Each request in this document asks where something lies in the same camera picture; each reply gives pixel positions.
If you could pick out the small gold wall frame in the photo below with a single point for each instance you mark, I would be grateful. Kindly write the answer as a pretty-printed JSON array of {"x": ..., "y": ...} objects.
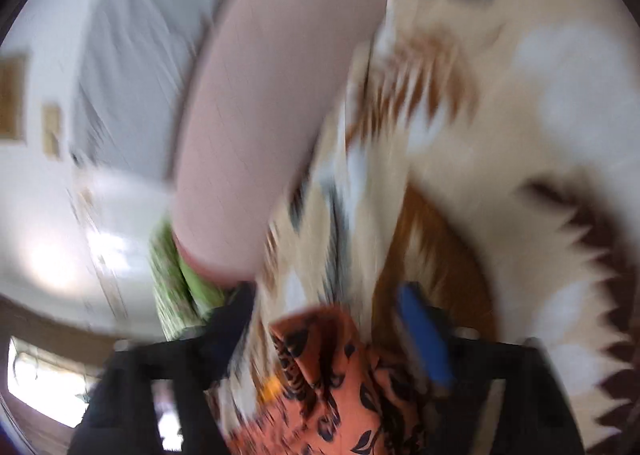
[{"x": 51, "y": 130}]

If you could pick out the orange black floral garment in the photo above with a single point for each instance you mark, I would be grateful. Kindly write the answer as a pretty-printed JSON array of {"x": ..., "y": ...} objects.
[{"x": 333, "y": 394}]

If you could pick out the grey pillow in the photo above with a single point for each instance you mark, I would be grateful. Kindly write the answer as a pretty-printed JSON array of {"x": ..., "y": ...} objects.
[{"x": 139, "y": 56}]

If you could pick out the large gold wall frame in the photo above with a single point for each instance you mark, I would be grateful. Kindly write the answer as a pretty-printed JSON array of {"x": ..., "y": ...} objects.
[{"x": 12, "y": 96}]

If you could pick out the window with frame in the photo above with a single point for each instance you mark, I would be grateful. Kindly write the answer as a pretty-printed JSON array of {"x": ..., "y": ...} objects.
[{"x": 55, "y": 378}]

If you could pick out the beige leaf print blanket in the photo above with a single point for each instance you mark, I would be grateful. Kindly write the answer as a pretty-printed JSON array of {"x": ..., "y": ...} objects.
[{"x": 487, "y": 150}]

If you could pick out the green checkered pillow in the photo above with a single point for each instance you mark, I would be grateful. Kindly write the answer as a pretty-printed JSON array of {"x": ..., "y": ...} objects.
[{"x": 183, "y": 299}]

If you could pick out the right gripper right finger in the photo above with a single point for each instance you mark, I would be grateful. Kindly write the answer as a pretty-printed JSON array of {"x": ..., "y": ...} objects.
[{"x": 495, "y": 397}]

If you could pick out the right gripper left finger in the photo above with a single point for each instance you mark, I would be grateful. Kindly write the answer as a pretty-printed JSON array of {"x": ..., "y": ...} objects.
[{"x": 121, "y": 416}]

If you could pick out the pink bolster pillow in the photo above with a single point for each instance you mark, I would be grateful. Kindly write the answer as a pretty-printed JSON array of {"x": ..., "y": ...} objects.
[{"x": 268, "y": 74}]

